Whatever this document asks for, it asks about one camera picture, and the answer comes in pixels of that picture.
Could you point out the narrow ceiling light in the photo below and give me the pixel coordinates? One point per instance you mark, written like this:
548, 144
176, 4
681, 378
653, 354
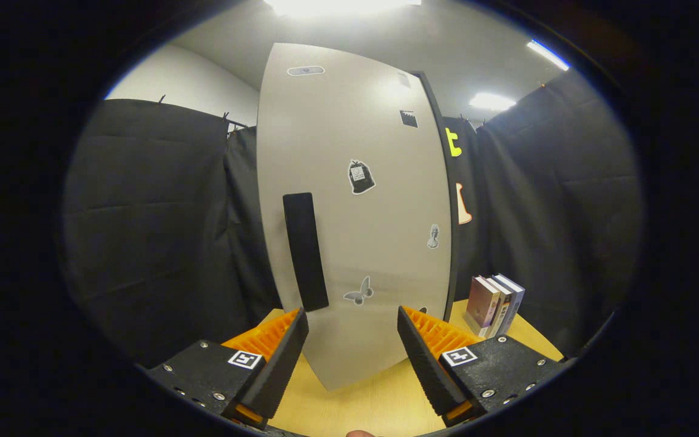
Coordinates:
547, 54

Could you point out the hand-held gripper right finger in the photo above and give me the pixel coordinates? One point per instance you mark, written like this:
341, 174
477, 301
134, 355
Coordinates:
431, 364

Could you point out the small ceiling light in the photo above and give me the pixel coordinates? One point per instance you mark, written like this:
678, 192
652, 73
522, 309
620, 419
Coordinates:
492, 101

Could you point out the black backdrop cloth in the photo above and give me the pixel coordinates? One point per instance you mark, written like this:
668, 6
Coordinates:
143, 243

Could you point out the beige cabinet door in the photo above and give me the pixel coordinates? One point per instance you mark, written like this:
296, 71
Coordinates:
374, 243

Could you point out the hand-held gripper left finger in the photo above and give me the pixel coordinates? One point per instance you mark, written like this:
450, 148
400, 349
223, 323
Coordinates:
276, 364

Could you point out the white spine book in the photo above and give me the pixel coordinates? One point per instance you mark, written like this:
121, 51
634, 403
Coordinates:
502, 309

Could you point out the long ceiling light panel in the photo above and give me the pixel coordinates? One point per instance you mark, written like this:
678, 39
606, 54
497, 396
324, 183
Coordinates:
343, 5

